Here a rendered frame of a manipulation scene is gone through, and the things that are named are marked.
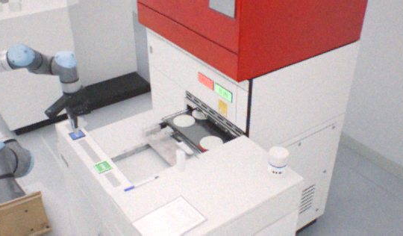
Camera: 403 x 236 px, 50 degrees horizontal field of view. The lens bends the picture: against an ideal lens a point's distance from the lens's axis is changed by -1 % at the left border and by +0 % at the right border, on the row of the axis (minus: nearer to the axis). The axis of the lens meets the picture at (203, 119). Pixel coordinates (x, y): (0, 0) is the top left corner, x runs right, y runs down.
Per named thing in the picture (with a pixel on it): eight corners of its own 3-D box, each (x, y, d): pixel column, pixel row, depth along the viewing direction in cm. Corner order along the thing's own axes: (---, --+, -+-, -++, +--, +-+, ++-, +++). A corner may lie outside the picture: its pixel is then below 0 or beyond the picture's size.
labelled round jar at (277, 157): (276, 163, 165) (278, 143, 160) (289, 173, 160) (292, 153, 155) (263, 170, 162) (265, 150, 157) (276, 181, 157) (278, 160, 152)
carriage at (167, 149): (157, 131, 203) (156, 126, 202) (201, 172, 178) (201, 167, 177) (142, 137, 199) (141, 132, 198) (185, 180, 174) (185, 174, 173)
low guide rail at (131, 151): (193, 127, 212) (193, 122, 210) (196, 129, 210) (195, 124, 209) (99, 165, 187) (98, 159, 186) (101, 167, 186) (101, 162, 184)
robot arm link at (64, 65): (58, 48, 166) (78, 50, 165) (63, 73, 172) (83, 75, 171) (48, 57, 159) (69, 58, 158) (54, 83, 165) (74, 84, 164)
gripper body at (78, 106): (91, 114, 177) (86, 89, 170) (72, 121, 173) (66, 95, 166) (84, 107, 182) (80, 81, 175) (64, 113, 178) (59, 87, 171)
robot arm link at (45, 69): (21, 48, 161) (48, 51, 159) (36, 56, 172) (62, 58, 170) (18, 69, 160) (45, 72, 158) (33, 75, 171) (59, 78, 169)
